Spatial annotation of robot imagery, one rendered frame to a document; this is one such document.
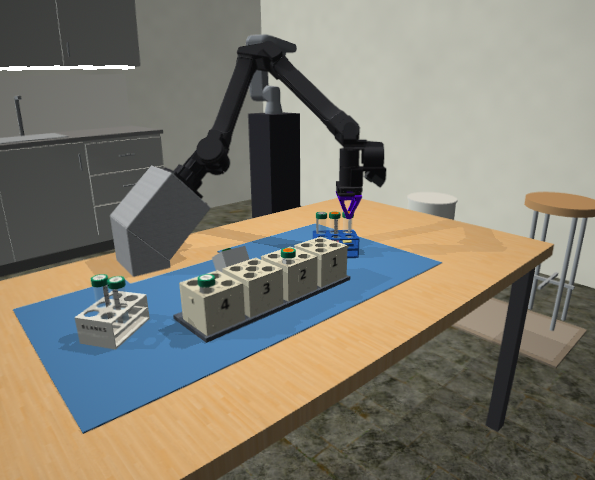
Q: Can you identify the green-capped sample tube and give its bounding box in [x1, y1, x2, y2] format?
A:
[316, 212, 327, 234]
[281, 248, 296, 264]

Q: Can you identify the blue tube rack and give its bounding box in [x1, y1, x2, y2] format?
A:
[313, 230, 359, 258]

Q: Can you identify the beige bucket adapter with round holes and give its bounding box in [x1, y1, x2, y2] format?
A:
[261, 248, 318, 301]
[294, 237, 348, 287]
[222, 258, 283, 318]

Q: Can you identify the green-capped conical centrifuge tube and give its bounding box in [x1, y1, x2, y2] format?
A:
[197, 274, 215, 294]

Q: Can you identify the blue bench mat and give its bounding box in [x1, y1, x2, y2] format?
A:
[13, 236, 442, 434]

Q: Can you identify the beige block with round holes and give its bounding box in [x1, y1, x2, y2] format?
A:
[179, 270, 245, 336]

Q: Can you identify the white tube rack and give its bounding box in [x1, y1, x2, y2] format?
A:
[74, 292, 150, 350]

